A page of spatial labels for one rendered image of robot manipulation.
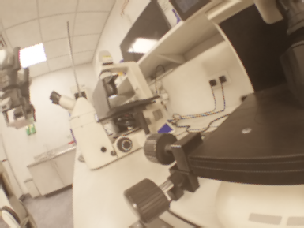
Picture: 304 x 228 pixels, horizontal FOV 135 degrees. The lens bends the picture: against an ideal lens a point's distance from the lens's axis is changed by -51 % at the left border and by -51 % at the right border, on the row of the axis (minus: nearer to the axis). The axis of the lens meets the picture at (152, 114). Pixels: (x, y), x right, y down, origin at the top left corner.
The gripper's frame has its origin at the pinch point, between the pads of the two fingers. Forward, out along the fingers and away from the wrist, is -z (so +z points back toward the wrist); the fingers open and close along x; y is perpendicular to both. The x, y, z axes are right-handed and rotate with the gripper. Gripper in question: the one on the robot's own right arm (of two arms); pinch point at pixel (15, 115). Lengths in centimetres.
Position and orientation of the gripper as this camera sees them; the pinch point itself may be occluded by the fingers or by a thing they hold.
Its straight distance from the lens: 59.4
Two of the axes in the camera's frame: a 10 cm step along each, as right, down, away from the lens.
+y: -6.0, -0.3, 8.0
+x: 7.7, -3.1, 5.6
